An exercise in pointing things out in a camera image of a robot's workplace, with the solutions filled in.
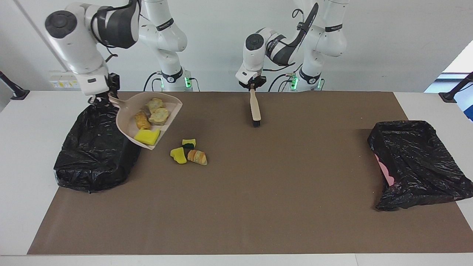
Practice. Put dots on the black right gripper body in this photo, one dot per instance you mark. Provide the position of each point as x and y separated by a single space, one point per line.
114 83

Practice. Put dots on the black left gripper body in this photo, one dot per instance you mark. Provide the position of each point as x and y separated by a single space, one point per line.
253 83

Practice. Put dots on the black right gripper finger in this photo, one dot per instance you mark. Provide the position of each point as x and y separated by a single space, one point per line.
92 100
105 99

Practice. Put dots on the beige hand brush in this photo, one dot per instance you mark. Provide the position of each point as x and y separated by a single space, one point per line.
255 107

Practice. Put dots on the beige plastic dustpan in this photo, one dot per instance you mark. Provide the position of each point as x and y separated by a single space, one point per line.
127 122

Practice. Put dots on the toy croissant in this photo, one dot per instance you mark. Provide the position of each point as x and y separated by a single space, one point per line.
142 120
197 157

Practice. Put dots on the pale bread piece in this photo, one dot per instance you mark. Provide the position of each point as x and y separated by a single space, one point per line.
155 104

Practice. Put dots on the brown bread roll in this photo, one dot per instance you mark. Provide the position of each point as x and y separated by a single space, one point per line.
159 116

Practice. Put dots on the yellow sponge piece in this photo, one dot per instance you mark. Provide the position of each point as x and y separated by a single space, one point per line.
179 156
147 136

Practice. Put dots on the small yellow green sponge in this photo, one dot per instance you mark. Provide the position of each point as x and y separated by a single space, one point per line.
189 142

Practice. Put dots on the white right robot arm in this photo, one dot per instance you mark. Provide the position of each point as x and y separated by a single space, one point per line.
74 48

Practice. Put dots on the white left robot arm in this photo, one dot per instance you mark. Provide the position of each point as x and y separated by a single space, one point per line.
255 59

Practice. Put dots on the black trash bag bin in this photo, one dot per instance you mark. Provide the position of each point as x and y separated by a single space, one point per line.
417 162
88 159

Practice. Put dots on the pink plastic bin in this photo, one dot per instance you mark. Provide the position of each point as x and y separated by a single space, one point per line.
386 173

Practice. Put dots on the brown table mat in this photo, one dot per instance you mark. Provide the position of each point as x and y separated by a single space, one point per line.
236 229

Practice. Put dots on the bright window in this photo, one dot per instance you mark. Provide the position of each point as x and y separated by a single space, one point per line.
460 62

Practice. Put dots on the white wall power outlet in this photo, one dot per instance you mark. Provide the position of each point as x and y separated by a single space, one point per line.
59 83

